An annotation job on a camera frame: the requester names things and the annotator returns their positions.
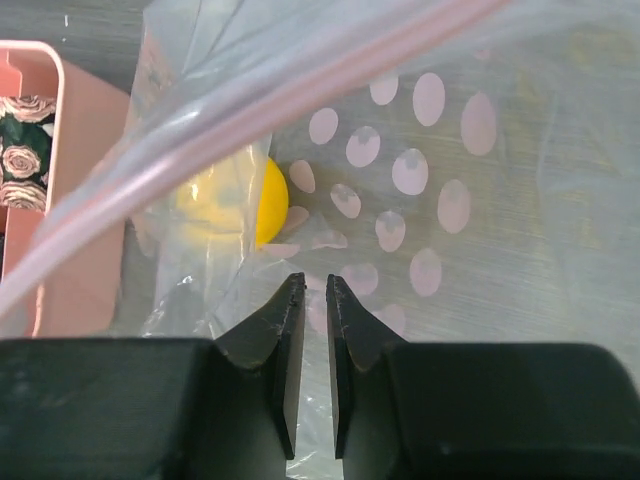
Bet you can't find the yellow toy lemon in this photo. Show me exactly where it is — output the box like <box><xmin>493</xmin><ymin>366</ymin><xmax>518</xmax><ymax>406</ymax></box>
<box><xmin>175</xmin><ymin>155</ymin><xmax>289</xmax><ymax>246</ymax></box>

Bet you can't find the floral rolled sock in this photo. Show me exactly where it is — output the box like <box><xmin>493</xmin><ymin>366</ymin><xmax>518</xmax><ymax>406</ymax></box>
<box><xmin>1</xmin><ymin>95</ymin><xmax>56</xmax><ymax>212</ymax></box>

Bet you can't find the clear zip top bag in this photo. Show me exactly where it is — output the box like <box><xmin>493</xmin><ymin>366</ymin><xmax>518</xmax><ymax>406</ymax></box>
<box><xmin>1</xmin><ymin>1</ymin><xmax>639</xmax><ymax>479</ymax></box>

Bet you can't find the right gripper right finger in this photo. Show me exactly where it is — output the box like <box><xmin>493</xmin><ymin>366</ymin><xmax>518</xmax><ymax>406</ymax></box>
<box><xmin>326</xmin><ymin>275</ymin><xmax>639</xmax><ymax>479</ymax></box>

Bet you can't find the pink compartment organizer tray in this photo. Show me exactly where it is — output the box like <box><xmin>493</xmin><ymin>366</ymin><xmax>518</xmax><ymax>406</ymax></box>
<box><xmin>0</xmin><ymin>40</ymin><xmax>134</xmax><ymax>339</ymax></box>

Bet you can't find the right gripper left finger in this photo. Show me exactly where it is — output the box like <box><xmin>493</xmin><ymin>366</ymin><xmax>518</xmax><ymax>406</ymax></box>
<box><xmin>1</xmin><ymin>273</ymin><xmax>306</xmax><ymax>479</ymax></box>

